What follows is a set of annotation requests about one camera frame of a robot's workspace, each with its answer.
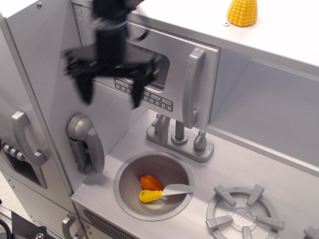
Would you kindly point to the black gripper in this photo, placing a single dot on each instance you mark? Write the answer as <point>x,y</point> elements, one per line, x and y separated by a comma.
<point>111,55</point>

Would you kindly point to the white toy microwave door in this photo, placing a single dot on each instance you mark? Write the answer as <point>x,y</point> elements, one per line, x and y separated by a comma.
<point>184,87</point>

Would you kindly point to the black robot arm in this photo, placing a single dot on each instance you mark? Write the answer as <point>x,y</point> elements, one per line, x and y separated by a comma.
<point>110,14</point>

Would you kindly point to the grey toy sink bowl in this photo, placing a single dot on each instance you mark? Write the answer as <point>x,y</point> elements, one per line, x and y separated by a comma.
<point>167,169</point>

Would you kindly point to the orange toy pepper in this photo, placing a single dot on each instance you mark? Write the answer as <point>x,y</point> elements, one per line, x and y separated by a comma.
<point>148,182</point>

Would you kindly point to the grey toy faucet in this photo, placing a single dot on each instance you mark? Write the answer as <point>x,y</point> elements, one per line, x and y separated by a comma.
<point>195,146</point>

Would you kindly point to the white toy kitchen cabinet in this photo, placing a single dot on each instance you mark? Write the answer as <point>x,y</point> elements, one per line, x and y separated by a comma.
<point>264,119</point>

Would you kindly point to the yellow toy corn cob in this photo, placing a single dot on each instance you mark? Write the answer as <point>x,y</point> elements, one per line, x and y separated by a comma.
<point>242,13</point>

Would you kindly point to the grey toy stove burner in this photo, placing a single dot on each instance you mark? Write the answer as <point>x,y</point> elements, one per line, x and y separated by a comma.
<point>242,213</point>

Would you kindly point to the grey toy wall phone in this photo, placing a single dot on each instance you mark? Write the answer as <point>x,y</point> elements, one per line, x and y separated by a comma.
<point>86,145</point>

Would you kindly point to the grey fridge door handle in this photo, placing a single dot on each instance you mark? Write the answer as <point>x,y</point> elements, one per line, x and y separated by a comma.
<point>20,123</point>

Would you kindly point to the yellow handled toy knife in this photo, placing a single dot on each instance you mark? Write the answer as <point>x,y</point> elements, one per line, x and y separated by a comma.
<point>146,196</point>

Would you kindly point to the grey oven door handle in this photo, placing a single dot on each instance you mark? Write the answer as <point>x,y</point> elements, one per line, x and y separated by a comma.
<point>67,223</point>

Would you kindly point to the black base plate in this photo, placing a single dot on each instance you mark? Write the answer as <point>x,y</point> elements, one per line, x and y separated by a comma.
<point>13,226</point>

